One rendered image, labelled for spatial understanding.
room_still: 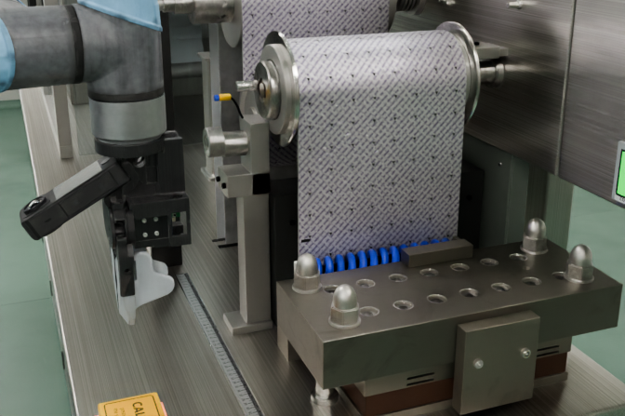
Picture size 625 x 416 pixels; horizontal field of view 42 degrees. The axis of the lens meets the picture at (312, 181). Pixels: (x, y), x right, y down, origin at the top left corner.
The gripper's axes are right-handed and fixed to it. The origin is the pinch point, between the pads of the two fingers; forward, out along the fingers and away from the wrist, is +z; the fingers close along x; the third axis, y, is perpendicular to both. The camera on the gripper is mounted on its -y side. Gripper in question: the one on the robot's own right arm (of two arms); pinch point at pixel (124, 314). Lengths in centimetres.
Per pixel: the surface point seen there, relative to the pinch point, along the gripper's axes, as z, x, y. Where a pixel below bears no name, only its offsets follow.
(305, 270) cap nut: -0.8, 1.8, 21.9
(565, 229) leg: 10, 23, 77
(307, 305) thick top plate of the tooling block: 2.1, -1.5, 20.9
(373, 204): -4.9, 9.7, 34.4
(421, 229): -0.2, 9.7, 41.8
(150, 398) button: 12.7, 2.1, 2.4
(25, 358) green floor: 105, 181, -14
